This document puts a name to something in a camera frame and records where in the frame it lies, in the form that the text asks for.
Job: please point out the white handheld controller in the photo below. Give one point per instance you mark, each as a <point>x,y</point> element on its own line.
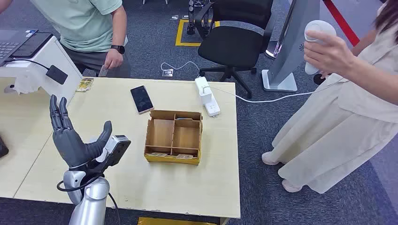
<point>320,27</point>

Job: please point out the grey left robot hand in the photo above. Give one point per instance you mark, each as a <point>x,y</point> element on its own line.
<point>71,146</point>

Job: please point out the person's hand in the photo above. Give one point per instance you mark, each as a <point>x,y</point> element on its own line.
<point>329,56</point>
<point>113,60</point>

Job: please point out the black wristwatch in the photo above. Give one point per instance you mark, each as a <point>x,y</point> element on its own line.
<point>118,49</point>

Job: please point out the crumpled white tissue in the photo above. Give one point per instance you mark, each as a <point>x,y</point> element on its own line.
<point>26,85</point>

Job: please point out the grey kiosk stand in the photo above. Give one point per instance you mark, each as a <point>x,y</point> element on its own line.
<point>295,43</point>

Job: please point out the stack of patterned key cards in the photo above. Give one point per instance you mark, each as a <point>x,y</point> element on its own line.
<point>84,84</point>

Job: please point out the white plug-in charger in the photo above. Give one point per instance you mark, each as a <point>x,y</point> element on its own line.
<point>205,96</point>

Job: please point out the black office chair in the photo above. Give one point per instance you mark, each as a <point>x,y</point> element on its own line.
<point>231,46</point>

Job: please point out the black smartphone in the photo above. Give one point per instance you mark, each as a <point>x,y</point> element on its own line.
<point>141,99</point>

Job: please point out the room key card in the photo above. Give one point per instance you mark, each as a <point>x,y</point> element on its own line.
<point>158,154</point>
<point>185,156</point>

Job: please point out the black metal stand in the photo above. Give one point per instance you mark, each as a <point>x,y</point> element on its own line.
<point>191,18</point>

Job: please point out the blue-edged card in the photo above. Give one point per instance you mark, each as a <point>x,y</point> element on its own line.
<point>184,119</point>

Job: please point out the person's forearm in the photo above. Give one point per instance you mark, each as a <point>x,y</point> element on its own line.
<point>119,29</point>
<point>363,43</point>
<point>4,4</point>
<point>373,80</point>

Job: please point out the yellow floor tape square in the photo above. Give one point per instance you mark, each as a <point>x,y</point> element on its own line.
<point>179,34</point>

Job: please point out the pale shoe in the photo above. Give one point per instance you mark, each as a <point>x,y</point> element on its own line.
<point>290,187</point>
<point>269,158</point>

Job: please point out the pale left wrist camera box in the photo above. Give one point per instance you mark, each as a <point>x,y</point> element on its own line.
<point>116,149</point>

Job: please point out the small grey metal piece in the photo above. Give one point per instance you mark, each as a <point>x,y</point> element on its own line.
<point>9,89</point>

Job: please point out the grey laptop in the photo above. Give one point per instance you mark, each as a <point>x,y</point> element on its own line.
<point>9,43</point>

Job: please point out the small black round object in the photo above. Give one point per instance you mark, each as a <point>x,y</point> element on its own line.
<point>318,79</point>

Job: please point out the black power adapter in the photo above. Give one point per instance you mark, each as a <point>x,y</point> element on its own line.
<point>57,74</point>

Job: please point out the wooden divided box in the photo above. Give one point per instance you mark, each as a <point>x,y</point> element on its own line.
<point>163,133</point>

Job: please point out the person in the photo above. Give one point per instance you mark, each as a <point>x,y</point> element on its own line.
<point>342,130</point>
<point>81,24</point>

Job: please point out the white power strip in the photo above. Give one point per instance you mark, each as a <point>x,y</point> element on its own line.
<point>213,108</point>

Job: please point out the red floor tape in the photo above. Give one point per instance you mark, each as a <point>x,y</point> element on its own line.
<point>340,21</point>

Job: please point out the yellow board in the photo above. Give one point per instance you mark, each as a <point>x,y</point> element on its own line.
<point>174,221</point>

